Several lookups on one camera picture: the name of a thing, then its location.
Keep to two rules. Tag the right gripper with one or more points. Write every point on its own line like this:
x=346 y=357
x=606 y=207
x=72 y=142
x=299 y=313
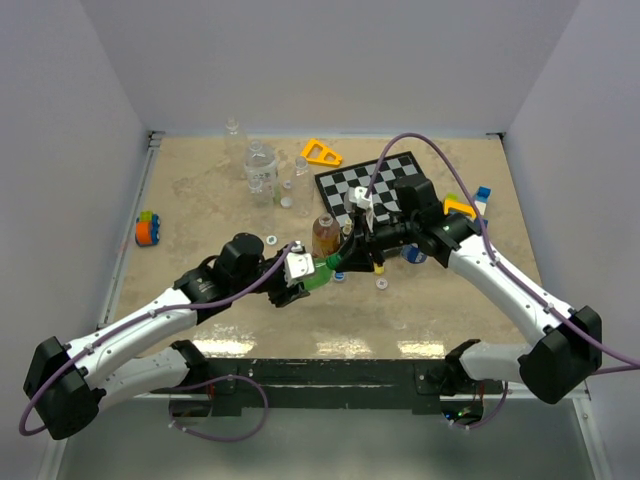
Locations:
x=357 y=256

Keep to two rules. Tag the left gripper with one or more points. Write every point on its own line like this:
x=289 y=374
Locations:
x=283 y=294

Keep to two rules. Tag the brown tea bottle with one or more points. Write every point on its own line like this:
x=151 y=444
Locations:
x=326 y=236

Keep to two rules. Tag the green bottle cap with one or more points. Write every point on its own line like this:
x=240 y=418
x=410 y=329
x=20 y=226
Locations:
x=333 y=261

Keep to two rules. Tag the green plastic bottle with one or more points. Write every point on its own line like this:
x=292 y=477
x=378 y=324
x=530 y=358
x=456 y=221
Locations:
x=322 y=275

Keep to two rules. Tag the blue label clear bottle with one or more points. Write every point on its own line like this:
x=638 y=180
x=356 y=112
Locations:
x=413 y=254

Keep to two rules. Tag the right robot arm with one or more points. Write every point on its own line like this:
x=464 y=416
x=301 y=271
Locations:
x=555 y=356

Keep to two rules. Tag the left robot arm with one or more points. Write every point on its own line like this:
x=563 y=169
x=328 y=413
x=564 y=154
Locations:
x=69 y=383

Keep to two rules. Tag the clear bottle near board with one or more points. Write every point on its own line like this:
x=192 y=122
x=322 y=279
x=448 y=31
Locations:
x=302 y=187

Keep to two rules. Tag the small clear bottle front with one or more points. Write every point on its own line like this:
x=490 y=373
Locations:
x=262 y=210

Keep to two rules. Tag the labelled clear water bottle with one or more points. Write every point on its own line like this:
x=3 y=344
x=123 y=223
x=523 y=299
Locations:
x=261 y=163

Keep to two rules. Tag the clear bottle back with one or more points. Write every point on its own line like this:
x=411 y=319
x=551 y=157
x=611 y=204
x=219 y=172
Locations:
x=236 y=140

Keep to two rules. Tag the cream chess piece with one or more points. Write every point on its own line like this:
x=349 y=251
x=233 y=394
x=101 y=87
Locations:
x=347 y=227

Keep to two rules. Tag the black white chessboard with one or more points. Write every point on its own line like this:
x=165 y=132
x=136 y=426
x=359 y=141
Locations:
x=333 y=185

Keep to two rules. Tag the yellow triangular toy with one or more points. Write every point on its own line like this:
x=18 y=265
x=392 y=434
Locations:
x=318 y=153

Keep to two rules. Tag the coloured toy blocks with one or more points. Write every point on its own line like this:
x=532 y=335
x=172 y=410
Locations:
x=453 y=204

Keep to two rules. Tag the orange blue toy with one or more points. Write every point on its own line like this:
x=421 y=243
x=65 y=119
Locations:
x=147 y=229

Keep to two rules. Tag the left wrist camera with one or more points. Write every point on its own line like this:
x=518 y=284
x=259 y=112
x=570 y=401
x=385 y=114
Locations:
x=298 y=264

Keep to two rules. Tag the black base frame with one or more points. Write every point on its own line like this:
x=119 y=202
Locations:
x=354 y=384

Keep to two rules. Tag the aluminium rail frame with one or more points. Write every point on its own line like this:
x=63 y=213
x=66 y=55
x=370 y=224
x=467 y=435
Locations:
x=118 y=274

